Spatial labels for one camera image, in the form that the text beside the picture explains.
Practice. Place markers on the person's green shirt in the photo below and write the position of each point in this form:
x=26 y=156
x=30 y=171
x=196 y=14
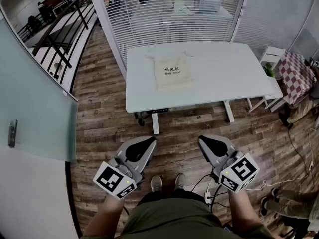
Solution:
x=172 y=220

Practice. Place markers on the frosted glass door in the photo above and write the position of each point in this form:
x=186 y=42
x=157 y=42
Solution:
x=37 y=96

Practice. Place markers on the white appliance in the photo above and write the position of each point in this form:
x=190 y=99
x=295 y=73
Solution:
x=203 y=0

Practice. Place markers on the person's right forearm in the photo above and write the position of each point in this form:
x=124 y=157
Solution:
x=241 y=213

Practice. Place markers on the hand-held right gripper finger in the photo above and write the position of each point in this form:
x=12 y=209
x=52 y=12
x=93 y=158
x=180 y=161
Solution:
x=207 y=156
x=230 y=147

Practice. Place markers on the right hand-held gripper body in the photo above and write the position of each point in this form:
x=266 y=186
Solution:
x=239 y=173

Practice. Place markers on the white side shelf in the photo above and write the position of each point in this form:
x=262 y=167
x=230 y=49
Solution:
x=272 y=56

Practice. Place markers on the person's right shoe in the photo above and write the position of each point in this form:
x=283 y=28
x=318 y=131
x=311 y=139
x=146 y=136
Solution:
x=180 y=182

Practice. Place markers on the red white checkered cloth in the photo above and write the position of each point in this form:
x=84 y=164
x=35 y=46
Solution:
x=296 y=76

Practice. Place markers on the person's left shoe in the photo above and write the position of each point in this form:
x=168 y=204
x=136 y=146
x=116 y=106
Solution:
x=156 y=183

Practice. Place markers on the small green plant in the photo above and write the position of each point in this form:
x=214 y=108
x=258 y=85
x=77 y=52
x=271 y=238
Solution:
x=269 y=70

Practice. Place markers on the narrow white window blind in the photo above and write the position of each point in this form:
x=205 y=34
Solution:
x=269 y=14

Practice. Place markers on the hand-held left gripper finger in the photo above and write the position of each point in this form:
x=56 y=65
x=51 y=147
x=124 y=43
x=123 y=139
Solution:
x=124 y=148
x=149 y=156

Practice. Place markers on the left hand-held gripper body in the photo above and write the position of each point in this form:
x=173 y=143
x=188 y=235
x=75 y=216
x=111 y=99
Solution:
x=112 y=180

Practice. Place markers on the black table control panel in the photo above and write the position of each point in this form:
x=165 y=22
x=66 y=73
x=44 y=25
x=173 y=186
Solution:
x=158 y=110

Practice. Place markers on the person's black shorts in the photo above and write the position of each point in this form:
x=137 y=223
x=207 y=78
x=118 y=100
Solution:
x=162 y=195

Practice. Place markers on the person's left forearm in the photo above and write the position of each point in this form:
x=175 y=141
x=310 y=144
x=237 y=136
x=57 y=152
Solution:
x=107 y=215

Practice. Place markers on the person's shoe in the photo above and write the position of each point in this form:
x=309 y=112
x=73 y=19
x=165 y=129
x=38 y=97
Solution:
x=180 y=182
x=156 y=183

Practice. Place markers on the black waist device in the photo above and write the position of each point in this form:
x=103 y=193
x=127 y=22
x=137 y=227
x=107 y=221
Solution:
x=227 y=228

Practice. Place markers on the white power strip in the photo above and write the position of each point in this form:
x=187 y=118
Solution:
x=208 y=198

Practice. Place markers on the white table leg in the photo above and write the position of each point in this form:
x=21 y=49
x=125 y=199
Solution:
x=155 y=123
x=228 y=111

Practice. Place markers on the black stair railing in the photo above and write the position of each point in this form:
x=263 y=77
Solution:
x=62 y=31

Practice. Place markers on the wide white window blind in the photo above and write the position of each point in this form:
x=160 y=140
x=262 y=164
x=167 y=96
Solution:
x=169 y=24

